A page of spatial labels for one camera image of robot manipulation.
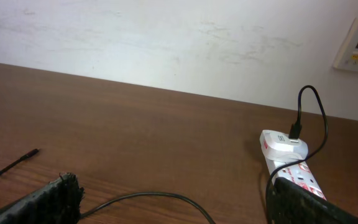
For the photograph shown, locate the black USB charging cable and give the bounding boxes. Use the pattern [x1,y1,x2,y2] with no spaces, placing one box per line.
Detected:
[0,85,329,224]

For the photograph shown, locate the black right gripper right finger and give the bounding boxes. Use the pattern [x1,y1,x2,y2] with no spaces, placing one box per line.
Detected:
[265,177,358,224]

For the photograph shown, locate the white USB charger adapter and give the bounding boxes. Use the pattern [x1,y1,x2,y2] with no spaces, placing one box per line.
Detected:
[260,129,308,162]

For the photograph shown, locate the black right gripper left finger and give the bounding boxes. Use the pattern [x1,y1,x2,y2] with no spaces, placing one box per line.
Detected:
[0,173,84,224]

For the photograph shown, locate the white power strip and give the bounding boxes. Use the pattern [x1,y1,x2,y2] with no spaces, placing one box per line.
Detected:
[265,156,326,200]

